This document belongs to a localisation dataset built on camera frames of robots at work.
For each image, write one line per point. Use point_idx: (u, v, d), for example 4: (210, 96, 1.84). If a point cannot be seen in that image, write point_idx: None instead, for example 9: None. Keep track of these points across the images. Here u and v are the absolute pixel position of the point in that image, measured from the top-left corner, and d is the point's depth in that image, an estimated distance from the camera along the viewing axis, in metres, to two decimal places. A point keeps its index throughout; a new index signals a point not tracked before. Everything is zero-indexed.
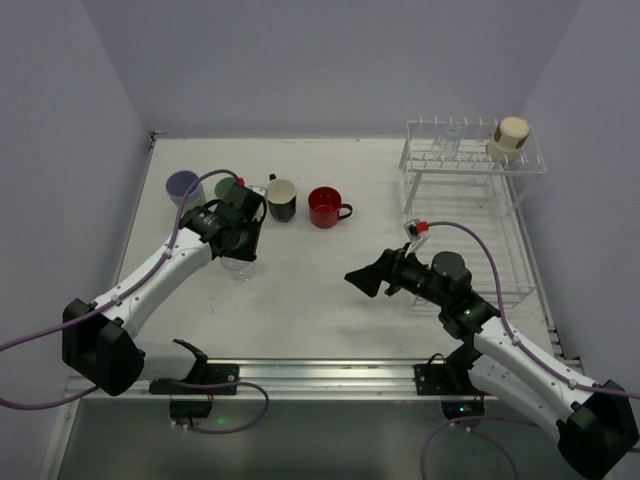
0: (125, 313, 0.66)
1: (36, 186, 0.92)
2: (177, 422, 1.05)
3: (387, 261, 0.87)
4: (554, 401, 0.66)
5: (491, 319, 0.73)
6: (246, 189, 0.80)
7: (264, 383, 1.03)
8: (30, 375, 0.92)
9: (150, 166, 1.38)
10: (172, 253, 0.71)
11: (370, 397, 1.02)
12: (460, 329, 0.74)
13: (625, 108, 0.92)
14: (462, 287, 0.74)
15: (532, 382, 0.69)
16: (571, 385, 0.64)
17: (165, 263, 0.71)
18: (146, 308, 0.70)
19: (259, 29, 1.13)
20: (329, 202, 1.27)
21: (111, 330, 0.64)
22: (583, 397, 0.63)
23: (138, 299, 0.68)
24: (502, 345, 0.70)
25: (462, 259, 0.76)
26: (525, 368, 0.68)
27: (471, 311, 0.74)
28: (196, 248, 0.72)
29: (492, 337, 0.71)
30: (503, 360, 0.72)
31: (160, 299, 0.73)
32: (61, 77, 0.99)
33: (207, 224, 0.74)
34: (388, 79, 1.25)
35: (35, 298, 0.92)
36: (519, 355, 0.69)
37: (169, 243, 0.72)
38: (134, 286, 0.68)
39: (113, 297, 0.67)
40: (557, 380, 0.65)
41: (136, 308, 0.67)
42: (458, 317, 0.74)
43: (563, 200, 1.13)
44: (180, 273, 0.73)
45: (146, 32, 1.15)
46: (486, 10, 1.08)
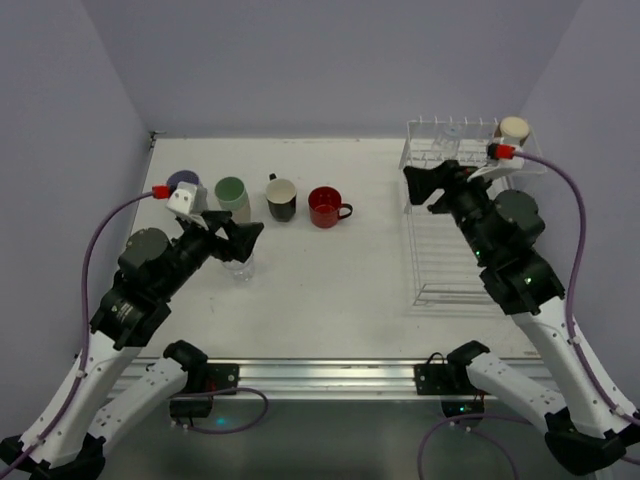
0: (49, 455, 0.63)
1: (36, 190, 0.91)
2: (177, 421, 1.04)
3: (444, 174, 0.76)
4: (582, 413, 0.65)
5: (551, 300, 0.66)
6: (137, 264, 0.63)
7: (263, 383, 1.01)
8: (31, 377, 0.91)
9: (150, 167, 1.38)
10: (86, 372, 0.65)
11: (370, 397, 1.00)
12: (510, 290, 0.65)
13: (627, 107, 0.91)
14: (521, 245, 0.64)
15: (568, 388, 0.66)
16: (615, 411, 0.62)
17: (80, 385, 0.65)
18: (80, 429, 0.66)
19: (259, 30, 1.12)
20: (329, 202, 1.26)
21: (38, 475, 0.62)
22: (618, 425, 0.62)
23: (61, 433, 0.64)
24: (556, 337, 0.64)
25: (535, 208, 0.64)
26: (571, 374, 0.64)
27: (531, 280, 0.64)
28: (110, 360, 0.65)
29: (549, 327, 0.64)
30: (545, 348, 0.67)
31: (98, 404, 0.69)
32: (60, 80, 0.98)
33: (120, 319, 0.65)
34: (389, 78, 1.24)
35: (36, 302, 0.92)
36: (571, 358, 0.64)
37: (81, 361, 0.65)
38: (53, 421, 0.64)
39: (34, 439, 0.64)
40: (600, 400, 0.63)
41: (61, 445, 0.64)
42: (513, 279, 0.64)
43: (564, 200, 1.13)
44: (104, 384, 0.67)
45: (145, 33, 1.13)
46: (490, 6, 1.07)
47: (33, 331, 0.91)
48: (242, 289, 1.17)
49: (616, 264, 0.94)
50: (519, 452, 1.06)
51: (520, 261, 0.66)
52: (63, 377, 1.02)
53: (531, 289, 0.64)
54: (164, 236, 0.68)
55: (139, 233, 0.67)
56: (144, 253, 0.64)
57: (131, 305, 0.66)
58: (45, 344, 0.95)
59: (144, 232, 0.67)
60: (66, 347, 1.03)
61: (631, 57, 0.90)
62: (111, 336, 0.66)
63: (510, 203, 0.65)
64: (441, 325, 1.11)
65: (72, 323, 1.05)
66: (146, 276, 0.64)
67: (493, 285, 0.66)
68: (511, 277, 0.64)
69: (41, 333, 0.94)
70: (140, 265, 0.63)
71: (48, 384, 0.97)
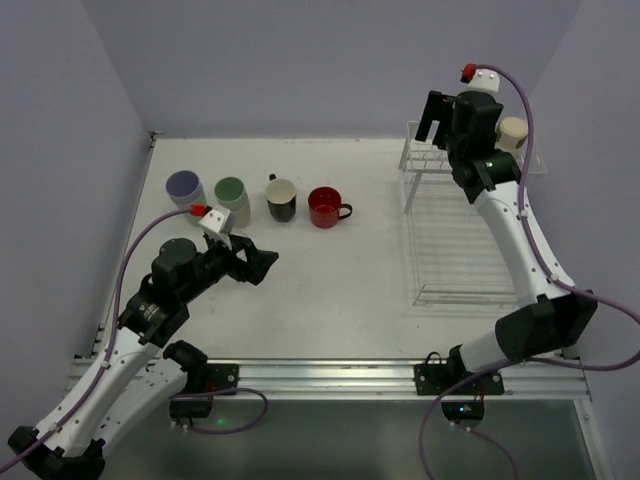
0: (65, 442, 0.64)
1: (36, 190, 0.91)
2: (177, 422, 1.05)
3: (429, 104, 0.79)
4: (521, 282, 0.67)
5: (510, 185, 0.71)
6: (169, 268, 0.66)
7: (262, 384, 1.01)
8: (33, 376, 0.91)
9: (150, 167, 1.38)
10: (110, 364, 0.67)
11: (370, 397, 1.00)
12: (473, 176, 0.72)
13: (627, 106, 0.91)
14: (478, 126, 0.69)
15: (511, 261, 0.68)
16: (551, 277, 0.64)
17: (103, 376, 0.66)
18: (94, 421, 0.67)
19: (260, 30, 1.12)
20: (329, 202, 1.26)
21: (52, 461, 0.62)
22: (553, 292, 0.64)
23: (78, 421, 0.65)
24: (506, 212, 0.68)
25: (490, 96, 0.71)
26: (514, 244, 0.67)
27: (493, 165, 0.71)
28: (135, 354, 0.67)
29: (500, 202, 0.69)
30: (495, 226, 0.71)
31: (114, 399, 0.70)
32: (61, 80, 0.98)
33: (147, 319, 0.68)
34: (390, 78, 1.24)
35: (37, 301, 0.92)
36: (516, 230, 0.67)
37: (108, 352, 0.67)
38: (73, 408, 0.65)
39: (51, 425, 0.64)
40: (538, 268, 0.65)
41: (76, 434, 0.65)
42: (475, 164, 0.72)
43: (564, 199, 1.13)
44: (126, 378, 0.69)
45: (145, 32, 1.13)
46: (490, 6, 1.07)
47: (33, 331, 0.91)
48: (242, 289, 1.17)
49: (615, 265, 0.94)
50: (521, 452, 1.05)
51: (487, 153, 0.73)
52: (62, 376, 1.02)
53: (493, 174, 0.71)
54: (192, 245, 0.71)
55: (170, 241, 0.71)
56: (176, 256, 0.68)
57: (159, 304, 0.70)
58: (45, 344, 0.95)
59: (176, 240, 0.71)
60: (65, 346, 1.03)
61: (631, 57, 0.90)
62: (135, 331, 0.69)
63: (471, 95, 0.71)
64: (441, 325, 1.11)
65: (72, 323, 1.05)
66: (176, 278, 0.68)
67: (459, 171, 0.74)
68: (474, 163, 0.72)
69: (41, 333, 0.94)
70: (172, 270, 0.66)
71: (49, 383, 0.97)
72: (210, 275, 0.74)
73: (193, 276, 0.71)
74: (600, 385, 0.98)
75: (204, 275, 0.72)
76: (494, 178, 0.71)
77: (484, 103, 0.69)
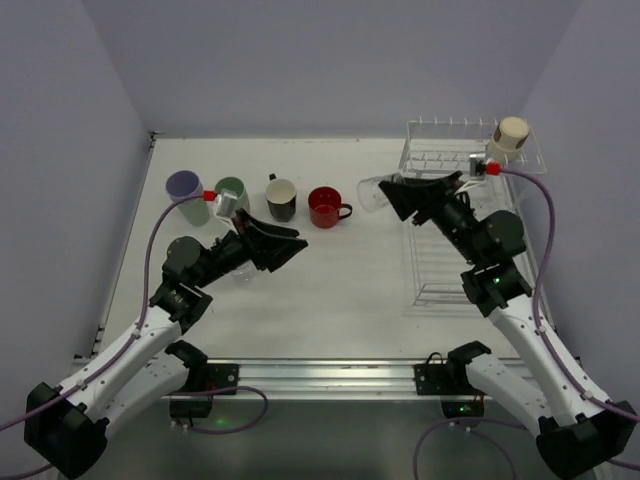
0: (88, 399, 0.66)
1: (33, 188, 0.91)
2: (177, 421, 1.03)
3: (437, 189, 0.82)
4: (555, 400, 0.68)
5: (521, 296, 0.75)
6: (176, 270, 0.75)
7: (263, 384, 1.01)
8: (32, 376, 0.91)
9: (150, 168, 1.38)
10: (140, 334, 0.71)
11: (370, 397, 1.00)
12: (483, 293, 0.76)
13: (627, 105, 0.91)
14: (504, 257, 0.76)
15: (539, 377, 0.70)
16: (585, 395, 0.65)
17: (132, 344, 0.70)
18: (112, 389, 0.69)
19: (259, 29, 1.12)
20: (329, 202, 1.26)
21: (74, 415, 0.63)
22: (591, 410, 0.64)
23: (103, 382, 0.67)
24: (523, 328, 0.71)
25: (522, 229, 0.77)
26: (540, 362, 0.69)
27: (499, 279, 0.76)
28: (164, 328, 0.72)
29: (516, 318, 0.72)
30: (517, 342, 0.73)
31: (131, 375, 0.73)
32: (60, 78, 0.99)
33: (176, 305, 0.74)
34: (390, 77, 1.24)
35: (36, 301, 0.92)
36: (537, 346, 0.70)
37: (138, 323, 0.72)
38: (99, 370, 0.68)
39: (77, 382, 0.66)
40: (570, 386, 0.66)
41: (100, 393, 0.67)
42: (486, 283, 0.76)
43: (564, 200, 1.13)
44: (149, 352, 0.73)
45: (144, 31, 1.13)
46: (489, 6, 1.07)
47: (33, 331, 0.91)
48: (242, 289, 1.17)
49: (614, 266, 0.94)
50: (518, 450, 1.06)
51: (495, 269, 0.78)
52: (62, 376, 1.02)
53: (501, 291, 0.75)
54: (193, 241, 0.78)
55: (175, 242, 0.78)
56: (183, 255, 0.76)
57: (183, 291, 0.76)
58: (44, 344, 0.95)
59: (179, 241, 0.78)
60: (66, 346, 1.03)
61: (631, 58, 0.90)
62: (167, 309, 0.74)
63: (504, 225, 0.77)
64: (441, 325, 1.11)
65: (73, 322, 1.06)
66: (186, 275, 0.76)
67: (468, 286, 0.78)
68: (484, 281, 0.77)
69: (41, 332, 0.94)
70: (180, 270, 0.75)
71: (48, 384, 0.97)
72: (221, 267, 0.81)
73: (205, 269, 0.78)
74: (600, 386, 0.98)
75: (214, 267, 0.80)
76: (502, 293, 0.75)
77: (510, 240, 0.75)
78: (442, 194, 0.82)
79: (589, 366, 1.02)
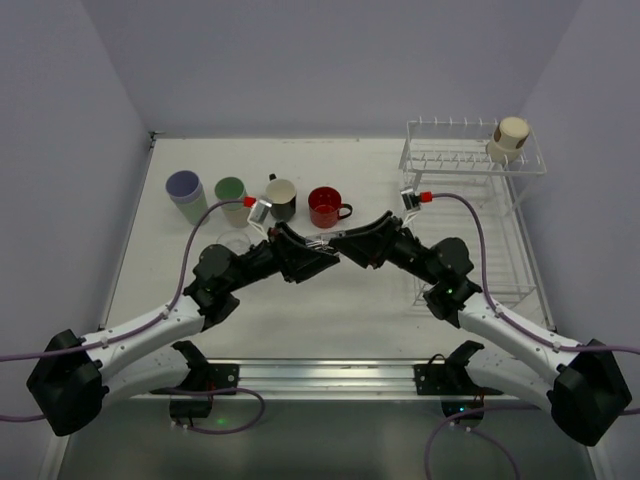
0: (105, 358, 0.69)
1: (34, 188, 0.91)
2: (177, 422, 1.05)
3: (386, 227, 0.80)
4: (538, 366, 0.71)
5: (473, 295, 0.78)
6: (204, 278, 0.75)
7: (263, 384, 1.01)
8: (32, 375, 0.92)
9: (150, 167, 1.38)
10: (168, 315, 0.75)
11: (370, 396, 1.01)
12: (445, 310, 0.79)
13: (626, 106, 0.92)
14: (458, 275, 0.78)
15: (516, 353, 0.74)
16: (556, 348, 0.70)
17: (160, 321, 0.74)
18: (126, 358, 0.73)
19: (259, 30, 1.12)
20: (329, 202, 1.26)
21: (87, 370, 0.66)
22: (568, 358, 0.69)
23: (123, 348, 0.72)
24: (485, 318, 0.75)
25: (466, 249, 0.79)
26: (511, 339, 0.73)
27: (454, 291, 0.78)
28: (190, 318, 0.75)
29: (476, 312, 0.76)
30: (486, 333, 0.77)
31: (146, 352, 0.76)
32: (61, 79, 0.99)
33: (205, 303, 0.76)
34: (391, 76, 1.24)
35: (37, 301, 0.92)
36: (502, 327, 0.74)
37: (169, 305, 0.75)
38: (124, 335, 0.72)
39: (100, 339, 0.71)
40: (542, 346, 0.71)
41: (116, 357, 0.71)
42: (445, 300, 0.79)
43: (564, 200, 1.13)
44: (170, 335, 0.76)
45: (145, 32, 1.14)
46: (489, 7, 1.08)
47: (33, 331, 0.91)
48: (242, 289, 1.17)
49: (614, 266, 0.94)
50: (521, 451, 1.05)
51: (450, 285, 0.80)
52: None
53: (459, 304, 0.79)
54: (224, 251, 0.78)
55: (208, 248, 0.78)
56: (214, 264, 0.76)
57: None
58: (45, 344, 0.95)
59: (212, 247, 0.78)
60: None
61: (630, 59, 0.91)
62: (195, 302, 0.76)
63: (450, 249, 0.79)
64: (441, 325, 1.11)
65: (73, 322, 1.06)
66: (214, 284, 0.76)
67: (432, 305, 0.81)
68: (446, 299, 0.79)
69: (41, 333, 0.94)
70: (208, 279, 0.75)
71: None
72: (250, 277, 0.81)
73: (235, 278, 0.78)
74: None
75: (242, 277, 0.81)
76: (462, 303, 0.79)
77: (460, 260, 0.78)
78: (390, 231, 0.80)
79: None
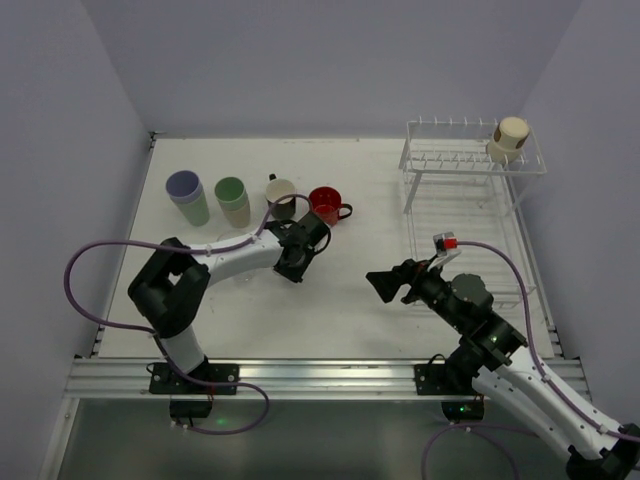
0: (210, 265, 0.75)
1: (33, 188, 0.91)
2: (177, 422, 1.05)
3: (406, 270, 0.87)
4: (575, 439, 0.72)
5: (518, 349, 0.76)
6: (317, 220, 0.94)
7: (263, 384, 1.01)
8: (31, 375, 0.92)
9: (150, 168, 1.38)
10: (255, 240, 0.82)
11: (370, 396, 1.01)
12: (484, 354, 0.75)
13: (627, 105, 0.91)
14: (483, 309, 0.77)
15: (554, 418, 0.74)
16: (602, 430, 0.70)
17: (249, 243, 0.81)
18: (218, 272, 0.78)
19: (259, 30, 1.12)
20: (329, 202, 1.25)
21: (195, 271, 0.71)
22: (610, 443, 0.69)
23: (223, 259, 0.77)
24: (531, 380, 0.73)
25: (482, 281, 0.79)
26: (556, 409, 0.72)
27: (496, 338, 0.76)
28: (272, 247, 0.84)
29: (522, 372, 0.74)
30: (525, 391, 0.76)
31: (228, 272, 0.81)
32: (61, 78, 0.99)
33: (284, 234, 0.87)
34: (390, 76, 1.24)
35: (36, 301, 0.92)
36: (547, 393, 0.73)
37: (256, 233, 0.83)
38: (224, 248, 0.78)
39: (205, 247, 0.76)
40: (587, 424, 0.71)
41: (216, 267, 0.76)
42: (484, 343, 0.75)
43: (564, 200, 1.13)
44: (254, 258, 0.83)
45: (145, 32, 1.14)
46: (490, 6, 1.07)
47: (33, 331, 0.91)
48: (242, 289, 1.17)
49: (613, 267, 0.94)
50: (520, 451, 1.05)
51: (482, 328, 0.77)
52: (62, 376, 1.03)
53: (499, 348, 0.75)
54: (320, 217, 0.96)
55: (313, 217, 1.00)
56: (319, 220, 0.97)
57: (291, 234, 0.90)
58: (44, 344, 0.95)
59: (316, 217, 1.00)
60: (65, 346, 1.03)
61: (631, 59, 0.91)
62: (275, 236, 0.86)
63: (470, 285, 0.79)
64: (442, 325, 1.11)
65: (72, 322, 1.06)
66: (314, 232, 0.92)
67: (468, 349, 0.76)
68: (481, 341, 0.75)
69: (41, 332, 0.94)
70: (320, 221, 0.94)
71: (48, 383, 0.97)
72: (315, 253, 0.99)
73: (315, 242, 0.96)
74: (598, 387, 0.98)
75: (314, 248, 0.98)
76: (501, 351, 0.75)
77: (480, 296, 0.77)
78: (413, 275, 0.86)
79: (588, 367, 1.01)
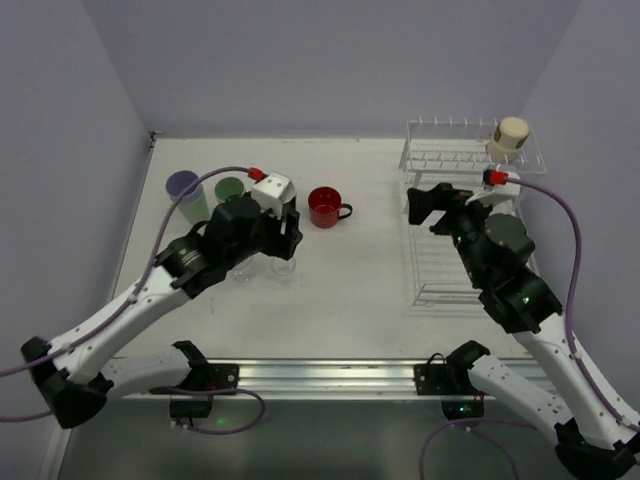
0: (72, 365, 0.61)
1: (33, 189, 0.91)
2: (176, 421, 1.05)
3: (438, 195, 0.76)
4: (588, 425, 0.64)
5: (550, 317, 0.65)
6: (228, 217, 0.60)
7: (263, 384, 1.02)
8: (29, 376, 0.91)
9: (150, 168, 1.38)
10: (137, 299, 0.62)
11: (370, 396, 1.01)
12: (509, 314, 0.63)
13: (627, 106, 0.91)
14: (515, 261, 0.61)
15: (570, 400, 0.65)
16: (622, 422, 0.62)
17: (126, 310, 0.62)
18: (103, 356, 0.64)
19: (259, 31, 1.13)
20: (329, 202, 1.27)
21: (54, 383, 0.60)
22: (626, 435, 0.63)
23: (91, 349, 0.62)
24: (559, 355, 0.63)
25: (524, 227, 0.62)
26: (579, 392, 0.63)
27: (529, 298, 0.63)
28: (163, 297, 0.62)
29: (550, 344, 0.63)
30: (545, 364, 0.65)
31: (129, 340, 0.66)
32: (61, 79, 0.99)
33: (186, 267, 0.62)
34: (390, 76, 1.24)
35: (34, 302, 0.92)
36: (575, 375, 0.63)
37: (137, 286, 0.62)
38: (88, 335, 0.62)
39: (65, 344, 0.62)
40: (607, 412, 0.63)
41: (86, 361, 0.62)
42: (511, 300, 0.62)
43: (564, 200, 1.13)
44: (149, 317, 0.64)
45: (145, 33, 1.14)
46: (489, 7, 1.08)
47: (32, 331, 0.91)
48: (242, 289, 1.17)
49: (613, 268, 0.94)
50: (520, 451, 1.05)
51: (512, 282, 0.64)
52: None
53: (530, 309, 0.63)
54: (255, 204, 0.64)
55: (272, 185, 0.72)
56: (242, 207, 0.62)
57: (203, 253, 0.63)
58: (43, 345, 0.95)
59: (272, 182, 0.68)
60: None
61: (631, 60, 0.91)
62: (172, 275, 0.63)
63: (503, 227, 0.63)
64: (442, 325, 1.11)
65: (72, 322, 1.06)
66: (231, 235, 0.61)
67: (488, 306, 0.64)
68: (507, 298, 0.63)
69: (40, 332, 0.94)
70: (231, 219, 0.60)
71: None
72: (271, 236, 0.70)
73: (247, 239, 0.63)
74: None
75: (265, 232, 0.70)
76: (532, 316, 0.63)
77: (517, 238, 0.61)
78: (448, 203, 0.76)
79: None
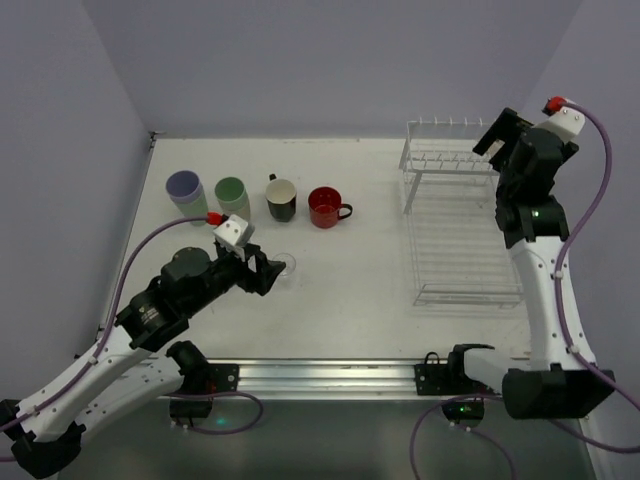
0: (38, 427, 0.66)
1: (34, 191, 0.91)
2: (177, 422, 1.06)
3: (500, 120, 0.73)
4: (539, 345, 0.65)
5: (553, 239, 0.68)
6: (174, 278, 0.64)
7: (263, 384, 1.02)
8: (31, 376, 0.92)
9: (150, 169, 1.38)
10: (98, 360, 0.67)
11: (370, 396, 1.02)
12: (514, 219, 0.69)
13: (627, 107, 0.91)
14: (538, 173, 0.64)
15: (535, 316, 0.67)
16: (571, 349, 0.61)
17: (88, 371, 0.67)
18: (68, 414, 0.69)
19: (259, 32, 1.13)
20: (329, 202, 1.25)
21: (23, 444, 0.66)
22: (570, 364, 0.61)
23: (55, 411, 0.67)
24: (541, 268, 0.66)
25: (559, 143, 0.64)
26: (541, 304, 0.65)
27: (539, 214, 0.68)
28: (120, 357, 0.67)
29: (536, 256, 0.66)
30: (528, 281, 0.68)
31: (91, 397, 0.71)
32: (62, 81, 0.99)
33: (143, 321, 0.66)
34: (390, 76, 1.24)
35: (35, 303, 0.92)
36: (547, 291, 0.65)
37: (97, 349, 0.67)
38: (52, 398, 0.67)
39: (31, 407, 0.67)
40: (560, 335, 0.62)
41: (52, 420, 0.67)
42: (520, 209, 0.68)
43: (564, 201, 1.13)
44: (112, 376, 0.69)
45: (145, 34, 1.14)
46: (489, 8, 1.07)
47: (34, 331, 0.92)
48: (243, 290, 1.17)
49: (612, 269, 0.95)
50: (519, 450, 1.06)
51: (535, 198, 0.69)
52: None
53: (536, 223, 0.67)
54: (206, 258, 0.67)
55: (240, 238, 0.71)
56: (193, 266, 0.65)
57: (160, 306, 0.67)
58: (44, 345, 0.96)
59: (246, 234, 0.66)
60: (66, 345, 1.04)
61: (630, 62, 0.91)
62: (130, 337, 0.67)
63: (543, 139, 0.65)
64: (442, 325, 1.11)
65: (73, 322, 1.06)
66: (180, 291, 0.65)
67: (501, 210, 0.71)
68: (519, 207, 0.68)
69: (42, 333, 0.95)
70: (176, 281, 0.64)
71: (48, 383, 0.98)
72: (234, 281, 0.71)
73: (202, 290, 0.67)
74: None
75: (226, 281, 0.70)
76: (536, 228, 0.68)
77: (546, 146, 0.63)
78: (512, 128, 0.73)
79: None
